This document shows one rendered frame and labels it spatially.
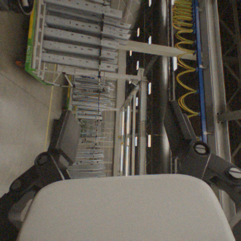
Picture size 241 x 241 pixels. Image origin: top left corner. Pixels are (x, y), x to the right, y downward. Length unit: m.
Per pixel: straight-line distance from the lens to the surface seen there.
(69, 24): 4.09
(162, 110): 11.59
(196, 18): 3.11
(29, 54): 3.40
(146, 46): 7.21
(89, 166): 6.36
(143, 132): 5.54
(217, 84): 2.72
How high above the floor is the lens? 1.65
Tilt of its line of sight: 9 degrees up
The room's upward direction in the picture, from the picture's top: 94 degrees clockwise
